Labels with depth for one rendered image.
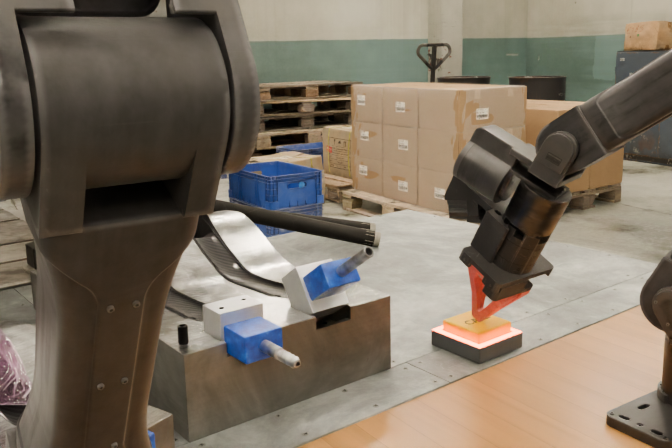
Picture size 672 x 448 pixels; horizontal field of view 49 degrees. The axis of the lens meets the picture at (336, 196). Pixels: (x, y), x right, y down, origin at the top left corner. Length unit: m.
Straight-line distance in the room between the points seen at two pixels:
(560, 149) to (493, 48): 8.87
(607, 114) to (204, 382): 0.47
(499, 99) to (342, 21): 3.92
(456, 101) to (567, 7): 5.05
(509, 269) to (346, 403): 0.24
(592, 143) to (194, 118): 0.57
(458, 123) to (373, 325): 3.79
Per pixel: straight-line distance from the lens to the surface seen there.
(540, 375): 0.89
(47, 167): 0.26
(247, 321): 0.74
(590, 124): 0.78
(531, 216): 0.82
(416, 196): 4.95
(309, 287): 0.79
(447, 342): 0.93
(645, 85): 0.77
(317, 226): 1.37
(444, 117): 4.67
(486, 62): 9.56
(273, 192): 4.53
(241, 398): 0.77
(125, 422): 0.39
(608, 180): 5.86
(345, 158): 6.07
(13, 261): 1.56
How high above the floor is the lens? 1.16
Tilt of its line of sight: 11 degrees down
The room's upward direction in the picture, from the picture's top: 1 degrees counter-clockwise
